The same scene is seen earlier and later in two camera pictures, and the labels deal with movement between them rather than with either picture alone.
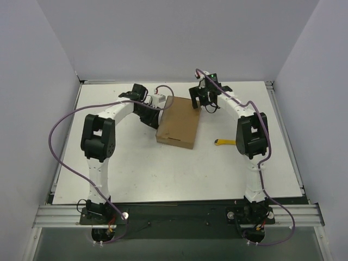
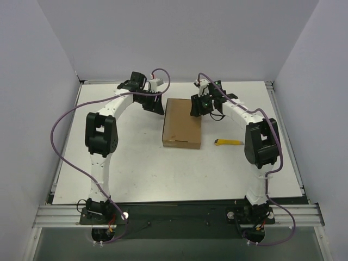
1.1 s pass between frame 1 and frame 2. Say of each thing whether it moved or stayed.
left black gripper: moved
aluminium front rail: stayed
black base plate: stayed
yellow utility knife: stayed
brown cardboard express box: moved
